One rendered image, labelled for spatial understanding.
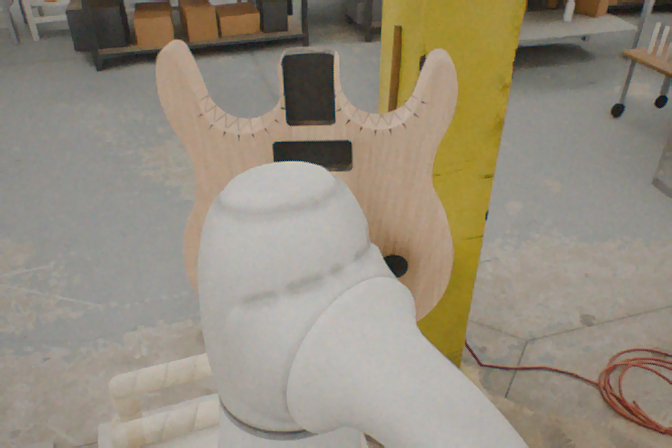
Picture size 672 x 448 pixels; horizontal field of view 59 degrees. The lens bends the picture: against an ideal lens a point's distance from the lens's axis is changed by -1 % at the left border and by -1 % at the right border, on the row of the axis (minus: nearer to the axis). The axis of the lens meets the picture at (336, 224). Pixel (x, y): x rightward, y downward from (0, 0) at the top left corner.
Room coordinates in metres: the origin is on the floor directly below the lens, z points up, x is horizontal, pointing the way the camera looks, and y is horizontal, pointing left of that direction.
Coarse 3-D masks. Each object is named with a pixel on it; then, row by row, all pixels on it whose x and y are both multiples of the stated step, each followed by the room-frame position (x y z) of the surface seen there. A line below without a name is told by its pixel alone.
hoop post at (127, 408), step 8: (112, 400) 0.51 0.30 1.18; (120, 400) 0.51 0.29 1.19; (128, 400) 0.51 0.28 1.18; (136, 400) 0.53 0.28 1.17; (120, 408) 0.51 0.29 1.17; (128, 408) 0.51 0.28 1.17; (136, 408) 0.52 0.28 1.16; (120, 416) 0.51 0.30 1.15; (128, 416) 0.51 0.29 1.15; (136, 416) 0.52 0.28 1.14
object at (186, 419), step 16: (208, 400) 0.49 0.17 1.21; (160, 416) 0.47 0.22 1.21; (176, 416) 0.47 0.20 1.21; (192, 416) 0.47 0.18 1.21; (208, 416) 0.47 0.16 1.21; (112, 432) 0.45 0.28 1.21; (128, 432) 0.44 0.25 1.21; (144, 432) 0.45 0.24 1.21; (160, 432) 0.45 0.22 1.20; (176, 432) 0.45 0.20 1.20
